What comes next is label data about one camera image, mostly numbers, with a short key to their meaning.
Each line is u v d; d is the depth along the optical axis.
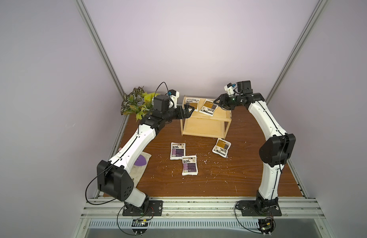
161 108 0.59
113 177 0.41
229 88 0.81
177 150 0.94
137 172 0.85
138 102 1.00
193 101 0.92
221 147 0.94
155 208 0.73
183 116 0.68
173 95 0.69
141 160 0.91
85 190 0.41
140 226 0.71
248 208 0.73
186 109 0.68
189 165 0.87
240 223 0.69
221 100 0.78
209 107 0.89
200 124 1.06
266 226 0.70
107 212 0.73
